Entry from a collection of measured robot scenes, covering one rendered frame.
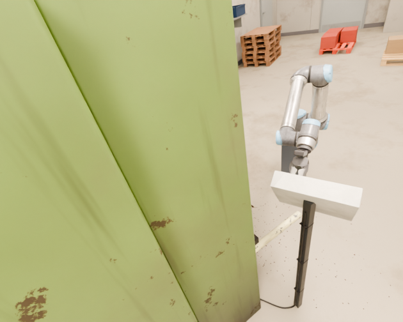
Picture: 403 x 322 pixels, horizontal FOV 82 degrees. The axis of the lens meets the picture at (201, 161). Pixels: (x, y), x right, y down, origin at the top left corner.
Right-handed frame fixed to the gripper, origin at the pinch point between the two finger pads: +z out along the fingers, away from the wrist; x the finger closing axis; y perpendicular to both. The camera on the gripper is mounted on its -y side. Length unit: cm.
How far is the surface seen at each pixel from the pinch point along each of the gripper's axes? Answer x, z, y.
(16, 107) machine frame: 26, 30, -104
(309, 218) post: -10.2, 15.7, 0.8
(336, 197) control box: -19.2, 7.4, -15.9
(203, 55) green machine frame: 17, -5, -79
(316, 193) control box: -11.8, 7.6, -15.9
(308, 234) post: -10.7, 21.2, 11.9
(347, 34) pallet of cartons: 39, -552, 407
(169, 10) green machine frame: 20, -5, -92
